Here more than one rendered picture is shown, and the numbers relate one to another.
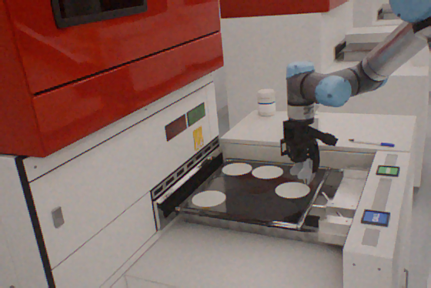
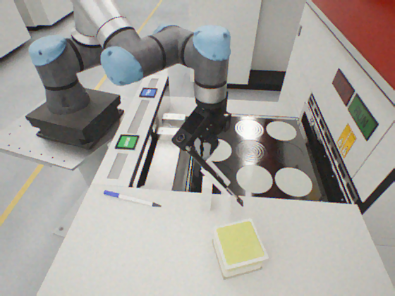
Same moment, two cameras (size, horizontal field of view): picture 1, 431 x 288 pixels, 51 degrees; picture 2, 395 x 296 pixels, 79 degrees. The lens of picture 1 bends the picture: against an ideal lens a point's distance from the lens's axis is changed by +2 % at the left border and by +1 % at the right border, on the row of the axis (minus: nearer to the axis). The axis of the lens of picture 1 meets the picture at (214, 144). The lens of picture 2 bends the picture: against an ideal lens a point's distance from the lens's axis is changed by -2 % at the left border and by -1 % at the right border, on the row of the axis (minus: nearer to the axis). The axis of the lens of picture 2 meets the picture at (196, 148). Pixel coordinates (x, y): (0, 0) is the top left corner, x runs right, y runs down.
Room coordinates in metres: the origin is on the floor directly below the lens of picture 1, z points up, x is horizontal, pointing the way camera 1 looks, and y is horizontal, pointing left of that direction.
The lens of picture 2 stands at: (1.65, -0.47, 1.43)
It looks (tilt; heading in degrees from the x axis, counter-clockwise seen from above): 45 degrees down; 158
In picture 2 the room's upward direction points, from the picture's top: straight up
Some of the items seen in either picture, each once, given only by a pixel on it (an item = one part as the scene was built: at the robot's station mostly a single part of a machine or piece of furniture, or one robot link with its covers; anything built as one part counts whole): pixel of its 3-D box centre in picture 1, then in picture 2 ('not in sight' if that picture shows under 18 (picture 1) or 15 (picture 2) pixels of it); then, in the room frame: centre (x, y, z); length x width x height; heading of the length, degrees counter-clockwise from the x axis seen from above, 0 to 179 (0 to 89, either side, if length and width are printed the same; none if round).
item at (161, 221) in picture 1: (193, 182); (318, 153); (1.31, 0.08, 0.89); 0.44 x 0.02 x 0.10; 153
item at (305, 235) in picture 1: (262, 228); not in sight; (1.09, -0.11, 0.84); 0.50 x 0.02 x 0.03; 63
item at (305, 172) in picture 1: (305, 173); (204, 142); (1.18, -0.25, 0.95); 0.06 x 0.03 x 0.09; 116
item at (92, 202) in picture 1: (154, 169); (321, 87); (1.16, 0.18, 1.02); 0.82 x 0.03 x 0.40; 153
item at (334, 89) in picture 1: (330, 88); (172, 46); (1.11, -0.31, 1.21); 0.11 x 0.11 x 0.08; 26
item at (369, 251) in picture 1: (382, 217); (142, 132); (1.00, -0.40, 0.89); 0.55 x 0.09 x 0.14; 153
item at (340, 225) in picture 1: (336, 224); (173, 119); (0.98, -0.28, 0.89); 0.08 x 0.03 x 0.03; 63
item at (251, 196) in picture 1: (255, 187); (251, 151); (1.23, -0.11, 0.90); 0.34 x 0.34 x 0.01; 63
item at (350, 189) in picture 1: (347, 205); (166, 156); (1.12, -0.35, 0.87); 0.36 x 0.08 x 0.03; 153
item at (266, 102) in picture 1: (266, 102); not in sight; (1.74, -0.22, 1.01); 0.07 x 0.07 x 0.10
